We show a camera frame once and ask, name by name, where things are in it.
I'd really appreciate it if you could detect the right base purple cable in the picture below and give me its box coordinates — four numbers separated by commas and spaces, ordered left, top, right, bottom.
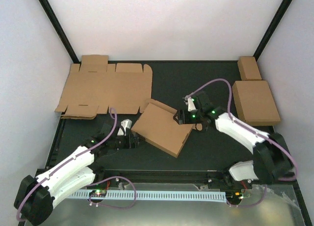
226, 184, 268, 208

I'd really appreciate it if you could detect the flat cardboard blank stack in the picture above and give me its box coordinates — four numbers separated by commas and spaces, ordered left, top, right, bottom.
55, 55, 153, 120

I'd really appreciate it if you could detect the right black frame post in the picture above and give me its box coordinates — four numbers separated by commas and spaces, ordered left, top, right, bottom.
253, 0, 293, 61

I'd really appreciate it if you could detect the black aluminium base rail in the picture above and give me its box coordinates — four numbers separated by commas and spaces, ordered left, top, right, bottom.
96, 169, 243, 189

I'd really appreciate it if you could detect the white slotted cable duct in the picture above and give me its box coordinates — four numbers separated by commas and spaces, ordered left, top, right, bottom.
68, 190, 226, 203

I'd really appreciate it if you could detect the small folded cardboard box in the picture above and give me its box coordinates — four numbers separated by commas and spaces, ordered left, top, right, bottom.
237, 56, 262, 81

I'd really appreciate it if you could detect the left black frame post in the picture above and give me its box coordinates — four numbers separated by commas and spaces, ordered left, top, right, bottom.
38, 0, 80, 64

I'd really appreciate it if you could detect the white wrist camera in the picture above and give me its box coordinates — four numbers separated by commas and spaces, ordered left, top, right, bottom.
117, 119, 132, 136
184, 96, 197, 112

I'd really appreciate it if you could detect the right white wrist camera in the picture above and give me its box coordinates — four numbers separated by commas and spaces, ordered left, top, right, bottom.
184, 96, 197, 112

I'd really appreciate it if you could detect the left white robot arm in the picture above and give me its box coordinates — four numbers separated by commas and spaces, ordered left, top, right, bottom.
14, 119, 145, 226

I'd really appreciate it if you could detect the large folded cardboard box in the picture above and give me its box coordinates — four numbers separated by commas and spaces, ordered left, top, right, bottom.
232, 80, 281, 126

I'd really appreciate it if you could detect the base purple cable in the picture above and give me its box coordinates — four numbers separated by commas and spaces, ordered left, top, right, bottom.
88, 176, 137, 208
226, 184, 268, 208

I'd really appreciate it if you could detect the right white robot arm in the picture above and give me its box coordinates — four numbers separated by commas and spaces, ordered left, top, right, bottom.
173, 91, 295, 188

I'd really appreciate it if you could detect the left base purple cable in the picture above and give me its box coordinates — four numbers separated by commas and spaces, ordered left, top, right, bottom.
88, 176, 137, 208

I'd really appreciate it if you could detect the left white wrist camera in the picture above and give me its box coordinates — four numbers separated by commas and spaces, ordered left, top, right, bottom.
117, 119, 132, 136

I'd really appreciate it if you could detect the black frame post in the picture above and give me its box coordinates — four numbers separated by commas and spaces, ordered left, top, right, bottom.
38, 0, 80, 64
253, 0, 293, 61

